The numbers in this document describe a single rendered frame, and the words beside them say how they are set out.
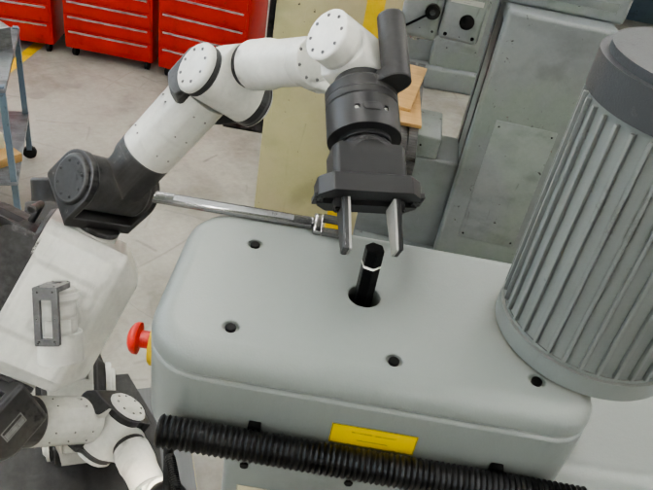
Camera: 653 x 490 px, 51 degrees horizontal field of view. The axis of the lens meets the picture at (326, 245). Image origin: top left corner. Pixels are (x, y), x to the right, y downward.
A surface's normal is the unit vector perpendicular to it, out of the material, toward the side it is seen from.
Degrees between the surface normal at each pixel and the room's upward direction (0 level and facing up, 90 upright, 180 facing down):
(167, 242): 0
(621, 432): 0
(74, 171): 61
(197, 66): 56
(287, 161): 90
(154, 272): 0
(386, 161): 30
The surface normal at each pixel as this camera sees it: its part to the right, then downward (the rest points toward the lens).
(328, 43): -0.65, -0.26
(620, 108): -0.89, 0.14
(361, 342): 0.15, -0.79
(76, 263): 0.32, 0.10
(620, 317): -0.33, 0.52
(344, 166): 0.20, -0.38
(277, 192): -0.09, 0.59
